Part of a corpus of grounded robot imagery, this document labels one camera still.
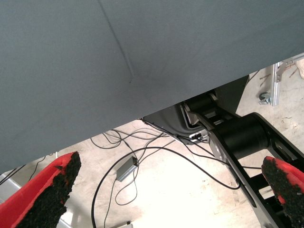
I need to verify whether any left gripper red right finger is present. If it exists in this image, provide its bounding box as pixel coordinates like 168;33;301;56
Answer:
261;155;304;228

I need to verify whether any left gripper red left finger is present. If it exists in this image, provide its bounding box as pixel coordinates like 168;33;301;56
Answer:
0;151;82;228

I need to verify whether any white power strip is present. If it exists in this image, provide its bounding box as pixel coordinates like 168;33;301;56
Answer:
114;220;133;228

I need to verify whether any grey caster wheel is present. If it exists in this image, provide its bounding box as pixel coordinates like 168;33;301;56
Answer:
258;92;271;105

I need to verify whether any aluminium profile leg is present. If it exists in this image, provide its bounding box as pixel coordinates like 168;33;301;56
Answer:
270;62;282;107

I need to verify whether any grey power adapter box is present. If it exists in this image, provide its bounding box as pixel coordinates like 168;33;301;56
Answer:
115;156;139;182

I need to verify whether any pale beige lump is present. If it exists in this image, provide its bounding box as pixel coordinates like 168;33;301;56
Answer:
295;59;304;79

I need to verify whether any dark grey table cloth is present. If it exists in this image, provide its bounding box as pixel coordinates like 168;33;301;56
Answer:
0;0;304;175

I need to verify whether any thin black floor cable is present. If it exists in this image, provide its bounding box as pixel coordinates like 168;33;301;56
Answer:
91;129;124;149
0;154;46;185
104;128;176;143

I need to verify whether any thin black adapter cable loop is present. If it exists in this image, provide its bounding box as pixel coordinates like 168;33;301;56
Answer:
114;175;138;205

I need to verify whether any metal corner bracket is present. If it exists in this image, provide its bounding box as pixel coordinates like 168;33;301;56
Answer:
276;59;297;83

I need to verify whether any long black floor cable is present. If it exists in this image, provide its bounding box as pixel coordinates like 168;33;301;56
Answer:
91;146;241;228

